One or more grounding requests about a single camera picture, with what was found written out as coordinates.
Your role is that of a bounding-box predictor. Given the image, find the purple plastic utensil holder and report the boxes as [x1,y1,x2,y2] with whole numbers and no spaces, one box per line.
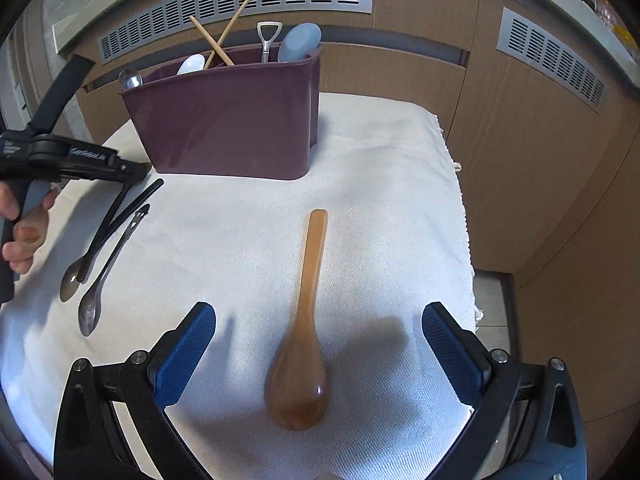
[119,44,323,181]

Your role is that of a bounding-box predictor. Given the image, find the black-handled grey spoon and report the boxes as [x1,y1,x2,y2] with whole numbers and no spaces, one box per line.
[77,203,151,337]
[60,178,165,303]

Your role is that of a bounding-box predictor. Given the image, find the brown soup spoon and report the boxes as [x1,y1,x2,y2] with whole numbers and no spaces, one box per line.
[264,209,331,432]

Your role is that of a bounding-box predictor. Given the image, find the white woven cloth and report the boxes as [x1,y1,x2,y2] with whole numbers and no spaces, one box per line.
[0,92,486,480]

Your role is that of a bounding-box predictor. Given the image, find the wooden chopstick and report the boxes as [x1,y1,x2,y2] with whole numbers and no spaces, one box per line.
[189,15,236,67]
[204,0,252,69]

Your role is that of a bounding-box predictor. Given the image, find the person's left hand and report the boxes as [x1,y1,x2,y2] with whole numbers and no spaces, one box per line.
[0,180,58,276]

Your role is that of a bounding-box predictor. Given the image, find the white plastic spoon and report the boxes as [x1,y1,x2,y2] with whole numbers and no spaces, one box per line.
[176,54,207,76]

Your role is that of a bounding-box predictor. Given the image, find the shiny metal spoon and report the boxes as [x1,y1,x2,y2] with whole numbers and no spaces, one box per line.
[118,67,144,92]

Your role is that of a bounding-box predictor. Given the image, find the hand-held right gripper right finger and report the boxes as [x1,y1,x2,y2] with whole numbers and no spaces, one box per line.
[421,302,588,480]

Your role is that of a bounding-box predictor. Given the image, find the metal shovel-shaped spoon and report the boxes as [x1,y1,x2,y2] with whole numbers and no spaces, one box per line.
[257,21,282,64]

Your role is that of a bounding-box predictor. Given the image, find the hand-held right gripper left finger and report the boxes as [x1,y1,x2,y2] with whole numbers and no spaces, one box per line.
[52,301,217,480]

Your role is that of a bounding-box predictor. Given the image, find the short grey vent grille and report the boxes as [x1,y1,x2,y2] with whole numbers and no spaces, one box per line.
[496,7,612,116]

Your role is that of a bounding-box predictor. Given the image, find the long grey vent grille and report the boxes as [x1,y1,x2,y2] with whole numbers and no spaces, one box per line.
[97,0,376,65]

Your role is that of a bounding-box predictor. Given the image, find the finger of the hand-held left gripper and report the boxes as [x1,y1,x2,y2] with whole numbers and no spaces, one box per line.
[114,159,153,184]

